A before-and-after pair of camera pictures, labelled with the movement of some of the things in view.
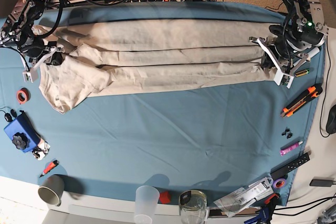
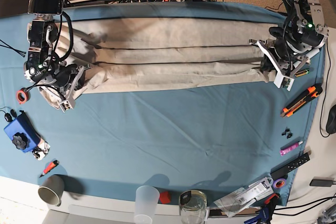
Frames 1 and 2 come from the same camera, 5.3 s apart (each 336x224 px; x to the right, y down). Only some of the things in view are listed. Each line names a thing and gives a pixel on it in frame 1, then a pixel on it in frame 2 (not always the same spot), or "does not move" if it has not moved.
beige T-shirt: [105, 57] does not move
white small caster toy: [40, 151] does not move
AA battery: [301, 72] does not move
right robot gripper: [34, 50] to [60, 75]
